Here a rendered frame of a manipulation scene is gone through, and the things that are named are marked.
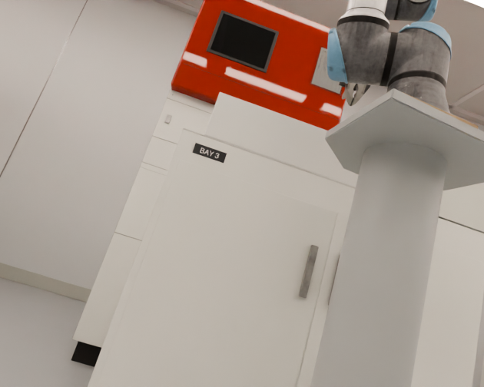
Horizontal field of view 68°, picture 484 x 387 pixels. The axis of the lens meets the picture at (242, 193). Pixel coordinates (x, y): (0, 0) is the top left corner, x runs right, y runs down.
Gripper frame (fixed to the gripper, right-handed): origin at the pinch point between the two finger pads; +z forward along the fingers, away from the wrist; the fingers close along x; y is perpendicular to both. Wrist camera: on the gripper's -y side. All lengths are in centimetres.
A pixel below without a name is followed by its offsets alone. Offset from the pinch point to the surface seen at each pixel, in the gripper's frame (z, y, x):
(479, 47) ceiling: -164, 120, -131
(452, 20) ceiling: -164, 107, -97
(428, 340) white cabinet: 64, -4, -35
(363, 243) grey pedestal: 51, -37, 5
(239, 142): 27.4, -3.9, 30.1
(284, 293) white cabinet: 63, -4, 7
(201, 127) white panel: 1, 59, 46
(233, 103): 16.7, -3.9, 35.3
